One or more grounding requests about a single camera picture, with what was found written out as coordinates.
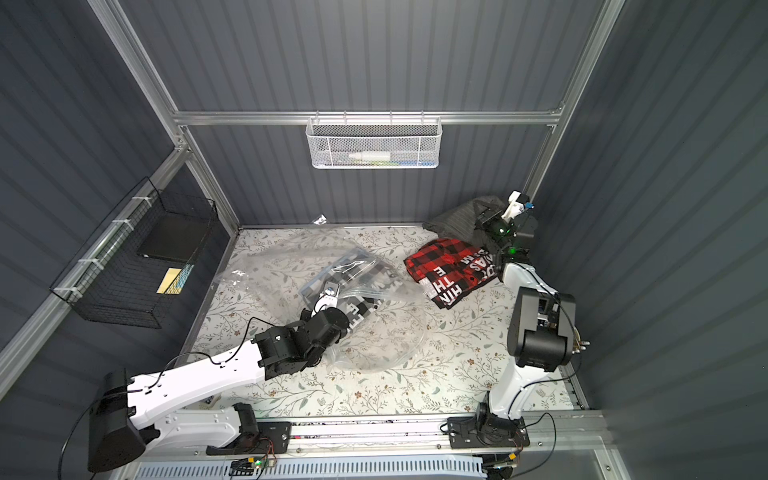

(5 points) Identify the aluminium frame back crossbar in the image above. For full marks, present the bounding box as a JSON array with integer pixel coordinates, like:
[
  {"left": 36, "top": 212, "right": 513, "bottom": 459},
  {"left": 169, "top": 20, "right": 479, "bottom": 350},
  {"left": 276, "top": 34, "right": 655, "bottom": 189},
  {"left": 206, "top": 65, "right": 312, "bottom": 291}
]
[{"left": 172, "top": 110, "right": 562, "bottom": 126}]

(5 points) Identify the clear plastic vacuum bag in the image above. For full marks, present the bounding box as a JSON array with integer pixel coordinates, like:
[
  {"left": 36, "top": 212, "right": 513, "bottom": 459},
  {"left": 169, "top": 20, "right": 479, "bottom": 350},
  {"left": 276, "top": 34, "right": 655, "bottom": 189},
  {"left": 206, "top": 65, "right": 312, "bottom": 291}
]
[{"left": 217, "top": 228, "right": 426, "bottom": 371}]

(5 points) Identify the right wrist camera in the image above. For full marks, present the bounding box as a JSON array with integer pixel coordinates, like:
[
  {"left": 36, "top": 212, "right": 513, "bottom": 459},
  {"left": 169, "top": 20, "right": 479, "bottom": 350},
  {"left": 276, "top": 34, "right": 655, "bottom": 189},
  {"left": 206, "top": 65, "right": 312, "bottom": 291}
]
[{"left": 501, "top": 190, "right": 533, "bottom": 223}]

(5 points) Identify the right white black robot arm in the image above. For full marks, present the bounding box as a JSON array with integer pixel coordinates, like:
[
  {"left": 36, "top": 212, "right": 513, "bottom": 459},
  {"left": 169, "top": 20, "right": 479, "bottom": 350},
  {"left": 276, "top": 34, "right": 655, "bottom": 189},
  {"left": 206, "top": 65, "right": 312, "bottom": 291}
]
[{"left": 476, "top": 202, "right": 582, "bottom": 429}]

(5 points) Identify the aluminium front rail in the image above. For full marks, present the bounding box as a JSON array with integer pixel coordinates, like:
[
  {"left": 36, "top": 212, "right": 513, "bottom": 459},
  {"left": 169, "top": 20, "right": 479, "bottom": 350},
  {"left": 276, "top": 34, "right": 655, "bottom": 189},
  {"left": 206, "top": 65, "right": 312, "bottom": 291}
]
[{"left": 128, "top": 404, "right": 610, "bottom": 457}]

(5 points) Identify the white bottle in basket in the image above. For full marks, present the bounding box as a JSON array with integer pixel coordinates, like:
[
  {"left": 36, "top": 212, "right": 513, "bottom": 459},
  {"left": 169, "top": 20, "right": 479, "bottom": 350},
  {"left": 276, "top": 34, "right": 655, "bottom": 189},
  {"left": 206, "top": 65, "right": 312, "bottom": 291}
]
[{"left": 348, "top": 151, "right": 391, "bottom": 165}]

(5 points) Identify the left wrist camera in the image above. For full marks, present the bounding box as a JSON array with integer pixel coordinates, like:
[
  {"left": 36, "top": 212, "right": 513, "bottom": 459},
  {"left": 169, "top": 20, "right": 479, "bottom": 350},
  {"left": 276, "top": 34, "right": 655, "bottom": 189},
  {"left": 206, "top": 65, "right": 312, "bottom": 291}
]
[{"left": 312, "top": 281, "right": 339, "bottom": 314}]

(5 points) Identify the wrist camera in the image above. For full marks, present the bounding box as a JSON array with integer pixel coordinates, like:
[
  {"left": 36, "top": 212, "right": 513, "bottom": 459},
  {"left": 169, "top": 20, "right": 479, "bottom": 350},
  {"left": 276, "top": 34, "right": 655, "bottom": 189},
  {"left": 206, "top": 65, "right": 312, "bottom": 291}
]
[
  {"left": 312, "top": 281, "right": 339, "bottom": 314},
  {"left": 501, "top": 190, "right": 533, "bottom": 223}
]

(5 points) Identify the yellow cup of pens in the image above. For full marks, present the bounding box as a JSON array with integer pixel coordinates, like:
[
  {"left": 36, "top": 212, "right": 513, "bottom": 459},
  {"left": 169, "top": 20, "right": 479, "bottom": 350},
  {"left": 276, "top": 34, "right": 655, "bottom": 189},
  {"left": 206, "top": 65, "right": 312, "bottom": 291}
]
[{"left": 573, "top": 327, "right": 591, "bottom": 354}]

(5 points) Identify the black wire wall basket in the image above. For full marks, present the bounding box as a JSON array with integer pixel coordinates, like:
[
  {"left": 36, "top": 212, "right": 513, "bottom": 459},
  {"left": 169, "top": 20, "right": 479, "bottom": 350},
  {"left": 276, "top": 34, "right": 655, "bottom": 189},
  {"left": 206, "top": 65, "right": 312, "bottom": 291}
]
[{"left": 51, "top": 182, "right": 218, "bottom": 329}]

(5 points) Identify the red plaid shirt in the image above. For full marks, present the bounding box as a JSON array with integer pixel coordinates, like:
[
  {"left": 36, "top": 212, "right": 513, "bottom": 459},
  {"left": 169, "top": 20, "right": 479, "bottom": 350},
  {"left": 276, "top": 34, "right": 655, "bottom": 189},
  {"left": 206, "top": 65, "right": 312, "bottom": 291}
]
[{"left": 403, "top": 238, "right": 497, "bottom": 310}]

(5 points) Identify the black box in basket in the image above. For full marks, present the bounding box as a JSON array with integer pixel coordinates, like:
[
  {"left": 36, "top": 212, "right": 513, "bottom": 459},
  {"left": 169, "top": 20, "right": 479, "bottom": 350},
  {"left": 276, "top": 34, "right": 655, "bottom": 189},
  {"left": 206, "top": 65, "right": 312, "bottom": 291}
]
[{"left": 137, "top": 215, "right": 209, "bottom": 263}]

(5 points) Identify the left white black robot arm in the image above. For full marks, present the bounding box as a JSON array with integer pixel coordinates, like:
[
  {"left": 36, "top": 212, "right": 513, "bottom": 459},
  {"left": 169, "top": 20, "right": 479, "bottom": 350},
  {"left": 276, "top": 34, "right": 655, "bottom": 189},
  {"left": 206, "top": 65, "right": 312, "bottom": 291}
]
[{"left": 87, "top": 307, "right": 350, "bottom": 474}]

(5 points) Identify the white vented panel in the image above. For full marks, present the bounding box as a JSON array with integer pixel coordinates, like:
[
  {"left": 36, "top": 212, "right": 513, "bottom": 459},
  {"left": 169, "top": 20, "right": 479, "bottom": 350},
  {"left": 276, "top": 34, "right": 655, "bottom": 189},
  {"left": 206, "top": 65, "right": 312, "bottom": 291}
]
[{"left": 135, "top": 455, "right": 487, "bottom": 479}]

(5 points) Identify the white wire mesh basket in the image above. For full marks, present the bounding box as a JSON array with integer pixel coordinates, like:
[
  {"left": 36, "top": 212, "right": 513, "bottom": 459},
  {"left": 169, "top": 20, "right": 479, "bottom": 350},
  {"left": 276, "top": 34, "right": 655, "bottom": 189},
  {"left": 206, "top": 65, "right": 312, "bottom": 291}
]
[{"left": 305, "top": 121, "right": 443, "bottom": 170}]

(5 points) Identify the dark grey pinstripe shirt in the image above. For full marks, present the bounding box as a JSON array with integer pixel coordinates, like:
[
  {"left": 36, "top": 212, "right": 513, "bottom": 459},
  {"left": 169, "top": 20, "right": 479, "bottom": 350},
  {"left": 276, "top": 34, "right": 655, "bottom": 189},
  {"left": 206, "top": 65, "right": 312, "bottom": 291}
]
[{"left": 422, "top": 195, "right": 507, "bottom": 247}]

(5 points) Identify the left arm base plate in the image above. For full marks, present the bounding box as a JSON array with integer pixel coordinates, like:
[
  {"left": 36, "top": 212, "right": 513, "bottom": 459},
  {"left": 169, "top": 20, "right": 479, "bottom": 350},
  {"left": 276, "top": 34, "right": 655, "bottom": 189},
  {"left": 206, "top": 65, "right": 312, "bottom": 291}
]
[{"left": 206, "top": 422, "right": 292, "bottom": 456}]

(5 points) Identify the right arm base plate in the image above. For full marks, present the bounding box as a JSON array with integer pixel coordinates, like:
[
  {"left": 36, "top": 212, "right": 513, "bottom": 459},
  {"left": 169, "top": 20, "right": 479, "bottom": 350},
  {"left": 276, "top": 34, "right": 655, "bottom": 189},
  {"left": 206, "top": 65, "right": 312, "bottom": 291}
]
[{"left": 440, "top": 415, "right": 530, "bottom": 450}]

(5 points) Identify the black white checked shirt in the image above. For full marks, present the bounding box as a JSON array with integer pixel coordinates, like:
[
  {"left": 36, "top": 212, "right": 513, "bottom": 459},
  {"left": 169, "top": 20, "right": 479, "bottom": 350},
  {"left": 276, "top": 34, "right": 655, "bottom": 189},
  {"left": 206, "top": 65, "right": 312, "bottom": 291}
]
[{"left": 299, "top": 248, "right": 403, "bottom": 330}]

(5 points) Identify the yellow notepad in basket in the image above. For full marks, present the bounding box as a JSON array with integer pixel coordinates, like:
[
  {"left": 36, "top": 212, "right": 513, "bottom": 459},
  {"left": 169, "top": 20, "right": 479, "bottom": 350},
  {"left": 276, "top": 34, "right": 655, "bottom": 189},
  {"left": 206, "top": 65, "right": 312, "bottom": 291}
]
[{"left": 156, "top": 268, "right": 184, "bottom": 295}]

